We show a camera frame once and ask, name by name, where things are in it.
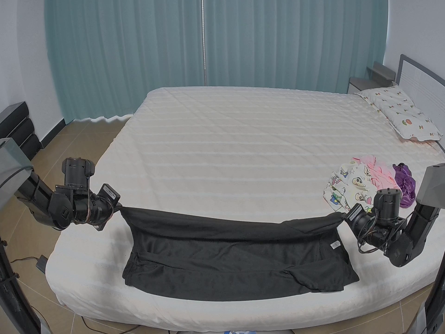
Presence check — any blue-green curtain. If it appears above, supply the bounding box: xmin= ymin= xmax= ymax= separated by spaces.
xmin=44 ymin=0 xmax=206 ymax=124
xmin=204 ymin=0 xmax=389 ymax=94

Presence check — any pink garment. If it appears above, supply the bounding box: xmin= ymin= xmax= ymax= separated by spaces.
xmin=353 ymin=155 xmax=399 ymax=191

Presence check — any bed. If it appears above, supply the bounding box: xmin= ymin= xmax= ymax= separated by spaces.
xmin=45 ymin=54 xmax=445 ymax=330

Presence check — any purple garment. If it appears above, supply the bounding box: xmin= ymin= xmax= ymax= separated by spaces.
xmin=392 ymin=163 xmax=417 ymax=209

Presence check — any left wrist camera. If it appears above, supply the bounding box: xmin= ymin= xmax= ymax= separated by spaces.
xmin=100 ymin=183 xmax=121 ymax=209

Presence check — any black chest of drawers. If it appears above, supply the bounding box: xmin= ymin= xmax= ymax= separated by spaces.
xmin=0 ymin=102 xmax=44 ymax=161

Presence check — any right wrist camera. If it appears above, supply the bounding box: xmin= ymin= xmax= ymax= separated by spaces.
xmin=347 ymin=203 xmax=365 ymax=226

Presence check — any white printed pyjama top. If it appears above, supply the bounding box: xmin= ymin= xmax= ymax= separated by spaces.
xmin=323 ymin=162 xmax=379 ymax=212

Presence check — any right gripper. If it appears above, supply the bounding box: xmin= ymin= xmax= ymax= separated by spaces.
xmin=350 ymin=211 xmax=379 ymax=245

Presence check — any grey bedside table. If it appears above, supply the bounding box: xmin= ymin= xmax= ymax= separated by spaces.
xmin=348 ymin=61 xmax=397 ymax=95

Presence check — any white printed pillow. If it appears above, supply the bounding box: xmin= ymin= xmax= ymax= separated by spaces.
xmin=358 ymin=86 xmax=443 ymax=141

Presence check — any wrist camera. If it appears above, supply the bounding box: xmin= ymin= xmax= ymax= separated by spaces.
xmin=347 ymin=203 xmax=365 ymax=226
xmin=100 ymin=183 xmax=121 ymax=209

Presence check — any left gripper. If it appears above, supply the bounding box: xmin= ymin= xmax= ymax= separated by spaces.
xmin=89 ymin=191 xmax=123 ymax=232

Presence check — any black T-shirt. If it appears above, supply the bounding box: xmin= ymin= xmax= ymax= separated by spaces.
xmin=120 ymin=205 xmax=360 ymax=294

